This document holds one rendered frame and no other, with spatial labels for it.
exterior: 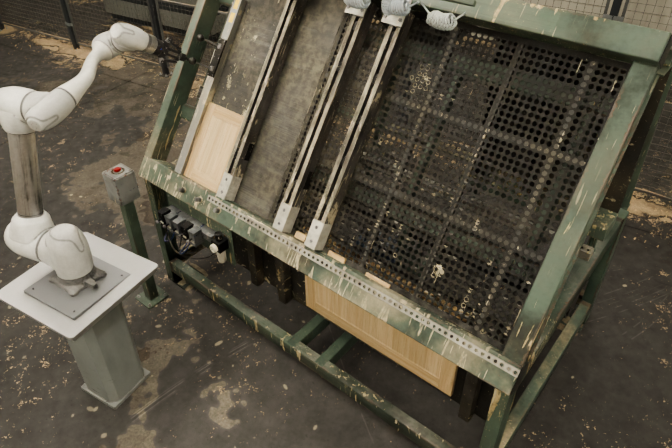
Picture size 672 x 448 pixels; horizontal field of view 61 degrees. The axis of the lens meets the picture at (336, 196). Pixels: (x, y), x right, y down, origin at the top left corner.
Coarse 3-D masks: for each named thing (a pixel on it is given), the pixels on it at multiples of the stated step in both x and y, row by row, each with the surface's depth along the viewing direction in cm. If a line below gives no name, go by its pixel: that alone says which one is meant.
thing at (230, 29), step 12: (240, 0) 285; (240, 12) 287; (228, 24) 287; (228, 36) 287; (228, 48) 290; (216, 72) 289; (216, 84) 292; (204, 96) 292; (204, 108) 292; (192, 120) 295; (192, 132) 294; (192, 144) 295; (180, 156) 297; (180, 168) 296
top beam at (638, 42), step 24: (432, 0) 223; (480, 0) 212; (504, 0) 208; (480, 24) 218; (504, 24) 207; (528, 24) 202; (552, 24) 198; (576, 24) 194; (600, 24) 190; (624, 24) 186; (576, 48) 200; (600, 48) 190; (624, 48) 185; (648, 48) 182
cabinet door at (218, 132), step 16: (208, 112) 292; (224, 112) 286; (208, 128) 292; (224, 128) 286; (208, 144) 291; (224, 144) 285; (192, 160) 295; (208, 160) 290; (224, 160) 284; (192, 176) 294; (208, 176) 288
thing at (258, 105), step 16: (288, 0) 264; (304, 0) 266; (288, 16) 263; (288, 32) 265; (272, 48) 267; (288, 48) 270; (272, 64) 266; (272, 80) 269; (256, 96) 270; (256, 112) 269; (240, 128) 273; (256, 128) 273; (240, 144) 274; (240, 160) 273; (224, 176) 276; (240, 176) 277; (224, 192) 275
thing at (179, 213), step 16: (176, 208) 299; (192, 208) 289; (160, 224) 298; (176, 224) 286; (192, 224) 285; (208, 224) 286; (176, 240) 299; (192, 240) 283; (208, 240) 283; (224, 240) 277; (208, 256) 286; (224, 256) 282
